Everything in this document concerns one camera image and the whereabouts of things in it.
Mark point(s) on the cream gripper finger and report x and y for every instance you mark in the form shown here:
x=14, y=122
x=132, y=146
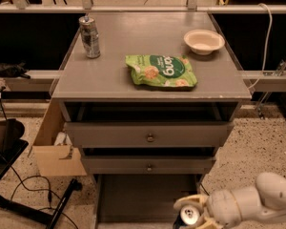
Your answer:
x=209, y=223
x=198, y=201

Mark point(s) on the green chip bag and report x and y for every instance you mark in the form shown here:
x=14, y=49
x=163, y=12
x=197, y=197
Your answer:
x=161, y=71

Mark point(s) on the white paper bowl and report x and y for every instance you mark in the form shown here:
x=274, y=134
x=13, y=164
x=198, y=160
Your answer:
x=204, y=42

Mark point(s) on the grey drawer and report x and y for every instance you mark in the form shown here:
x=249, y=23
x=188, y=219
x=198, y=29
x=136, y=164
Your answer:
x=125, y=165
x=140, y=198
x=148, y=134

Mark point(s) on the grey top drawer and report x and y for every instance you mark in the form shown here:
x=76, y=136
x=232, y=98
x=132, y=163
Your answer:
x=148, y=134

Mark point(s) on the silver energy drink can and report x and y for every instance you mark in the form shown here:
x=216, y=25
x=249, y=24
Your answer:
x=89, y=36

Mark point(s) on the blue pepsi can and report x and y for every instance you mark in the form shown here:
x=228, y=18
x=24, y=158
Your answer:
x=188, y=216

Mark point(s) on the grey drawer cabinet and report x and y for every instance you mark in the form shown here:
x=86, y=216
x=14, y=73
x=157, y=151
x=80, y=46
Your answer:
x=101, y=89

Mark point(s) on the grey middle drawer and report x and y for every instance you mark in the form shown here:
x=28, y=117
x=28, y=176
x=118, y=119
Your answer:
x=125, y=165

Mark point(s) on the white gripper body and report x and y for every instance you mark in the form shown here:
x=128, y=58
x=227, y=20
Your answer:
x=219, y=204

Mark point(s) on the grey bottom drawer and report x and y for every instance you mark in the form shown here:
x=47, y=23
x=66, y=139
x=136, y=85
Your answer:
x=140, y=198

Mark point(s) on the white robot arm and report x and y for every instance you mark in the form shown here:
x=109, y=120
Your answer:
x=264, y=202

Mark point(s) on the grey metal railing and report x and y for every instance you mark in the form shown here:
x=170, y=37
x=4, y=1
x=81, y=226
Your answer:
x=89, y=6

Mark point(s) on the cardboard box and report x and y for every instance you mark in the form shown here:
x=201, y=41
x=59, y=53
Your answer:
x=53, y=151

